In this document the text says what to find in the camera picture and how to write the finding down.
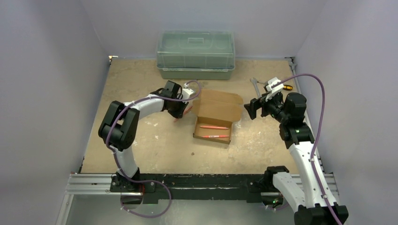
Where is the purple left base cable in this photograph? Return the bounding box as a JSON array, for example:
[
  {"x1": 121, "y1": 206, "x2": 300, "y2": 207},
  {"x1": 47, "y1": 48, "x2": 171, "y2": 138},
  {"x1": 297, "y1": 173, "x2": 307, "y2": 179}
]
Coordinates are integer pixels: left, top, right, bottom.
[{"x1": 120, "y1": 180, "x2": 173, "y2": 219}]

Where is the red pen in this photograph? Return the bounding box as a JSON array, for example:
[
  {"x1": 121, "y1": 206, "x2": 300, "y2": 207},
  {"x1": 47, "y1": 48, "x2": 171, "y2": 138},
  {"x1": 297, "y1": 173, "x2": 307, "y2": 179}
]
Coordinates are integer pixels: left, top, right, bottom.
[
  {"x1": 199, "y1": 125, "x2": 229, "y2": 130},
  {"x1": 201, "y1": 135, "x2": 230, "y2": 139},
  {"x1": 173, "y1": 106, "x2": 192, "y2": 122}
]

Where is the brown cardboard box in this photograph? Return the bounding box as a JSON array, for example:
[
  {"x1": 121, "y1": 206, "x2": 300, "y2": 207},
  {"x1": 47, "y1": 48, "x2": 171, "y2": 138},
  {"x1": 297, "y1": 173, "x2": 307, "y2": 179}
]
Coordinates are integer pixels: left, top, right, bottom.
[{"x1": 191, "y1": 89, "x2": 243, "y2": 144}]

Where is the silver open-end wrench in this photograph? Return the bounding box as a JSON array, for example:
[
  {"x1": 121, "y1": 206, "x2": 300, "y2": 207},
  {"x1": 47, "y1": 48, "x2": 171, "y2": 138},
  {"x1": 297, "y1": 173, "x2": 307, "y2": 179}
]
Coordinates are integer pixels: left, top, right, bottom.
[{"x1": 250, "y1": 77, "x2": 262, "y2": 98}]

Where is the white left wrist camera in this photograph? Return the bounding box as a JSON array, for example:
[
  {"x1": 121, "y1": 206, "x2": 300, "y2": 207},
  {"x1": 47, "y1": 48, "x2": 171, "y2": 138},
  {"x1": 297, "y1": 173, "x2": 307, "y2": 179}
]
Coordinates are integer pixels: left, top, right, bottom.
[{"x1": 181, "y1": 83, "x2": 196, "y2": 101}]

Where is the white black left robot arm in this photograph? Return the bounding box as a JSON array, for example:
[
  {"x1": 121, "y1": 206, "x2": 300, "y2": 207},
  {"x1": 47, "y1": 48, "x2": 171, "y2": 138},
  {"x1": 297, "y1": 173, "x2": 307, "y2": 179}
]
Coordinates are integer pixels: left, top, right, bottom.
[{"x1": 98, "y1": 81, "x2": 196, "y2": 192}]

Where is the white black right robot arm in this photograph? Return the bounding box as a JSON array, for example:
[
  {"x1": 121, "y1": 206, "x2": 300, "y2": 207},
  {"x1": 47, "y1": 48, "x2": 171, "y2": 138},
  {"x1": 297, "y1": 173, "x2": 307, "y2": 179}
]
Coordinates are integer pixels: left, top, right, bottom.
[{"x1": 244, "y1": 92, "x2": 349, "y2": 225}]

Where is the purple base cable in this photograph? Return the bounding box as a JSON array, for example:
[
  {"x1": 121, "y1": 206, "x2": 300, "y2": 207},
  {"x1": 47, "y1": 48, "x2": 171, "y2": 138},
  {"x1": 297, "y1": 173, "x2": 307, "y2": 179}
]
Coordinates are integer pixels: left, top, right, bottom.
[
  {"x1": 265, "y1": 192, "x2": 290, "y2": 212},
  {"x1": 120, "y1": 180, "x2": 173, "y2": 219}
]

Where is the grey corner cable conduit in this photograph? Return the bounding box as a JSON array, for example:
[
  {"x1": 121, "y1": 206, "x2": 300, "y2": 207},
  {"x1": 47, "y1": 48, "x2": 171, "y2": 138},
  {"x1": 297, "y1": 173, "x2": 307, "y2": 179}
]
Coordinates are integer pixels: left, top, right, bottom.
[{"x1": 285, "y1": 57, "x2": 326, "y2": 174}]

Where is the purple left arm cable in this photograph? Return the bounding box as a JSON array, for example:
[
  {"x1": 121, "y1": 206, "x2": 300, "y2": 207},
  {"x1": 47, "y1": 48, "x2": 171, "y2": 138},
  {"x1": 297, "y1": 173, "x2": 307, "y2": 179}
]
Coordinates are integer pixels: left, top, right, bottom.
[{"x1": 105, "y1": 80, "x2": 202, "y2": 187}]

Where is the green clear-lid plastic toolbox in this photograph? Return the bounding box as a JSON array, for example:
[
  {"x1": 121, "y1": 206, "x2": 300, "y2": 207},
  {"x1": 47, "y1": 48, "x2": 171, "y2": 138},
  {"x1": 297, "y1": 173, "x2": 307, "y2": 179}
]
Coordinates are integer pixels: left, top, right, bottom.
[{"x1": 156, "y1": 30, "x2": 235, "y2": 80}]

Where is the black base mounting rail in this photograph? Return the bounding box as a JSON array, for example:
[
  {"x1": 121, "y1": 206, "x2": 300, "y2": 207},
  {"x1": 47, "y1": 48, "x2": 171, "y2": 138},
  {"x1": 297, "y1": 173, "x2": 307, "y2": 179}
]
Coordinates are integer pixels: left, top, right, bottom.
[{"x1": 109, "y1": 172, "x2": 295, "y2": 205}]

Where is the aluminium frame extrusion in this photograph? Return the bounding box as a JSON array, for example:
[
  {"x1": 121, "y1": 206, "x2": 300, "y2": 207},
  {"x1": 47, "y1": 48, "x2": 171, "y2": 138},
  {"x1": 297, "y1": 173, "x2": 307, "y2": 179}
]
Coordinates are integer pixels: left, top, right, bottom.
[{"x1": 64, "y1": 173, "x2": 339, "y2": 199}]

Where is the black yellow handled screwdriver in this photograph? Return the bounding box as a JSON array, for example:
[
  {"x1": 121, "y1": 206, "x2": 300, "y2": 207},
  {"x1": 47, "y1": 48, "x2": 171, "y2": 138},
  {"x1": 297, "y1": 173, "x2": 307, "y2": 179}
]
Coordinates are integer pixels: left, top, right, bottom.
[{"x1": 283, "y1": 85, "x2": 293, "y2": 91}]

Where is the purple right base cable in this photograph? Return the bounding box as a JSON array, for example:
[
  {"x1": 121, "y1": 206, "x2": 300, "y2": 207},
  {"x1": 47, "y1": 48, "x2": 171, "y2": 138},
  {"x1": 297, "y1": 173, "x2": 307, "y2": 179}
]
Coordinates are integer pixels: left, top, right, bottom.
[{"x1": 265, "y1": 192, "x2": 290, "y2": 212}]

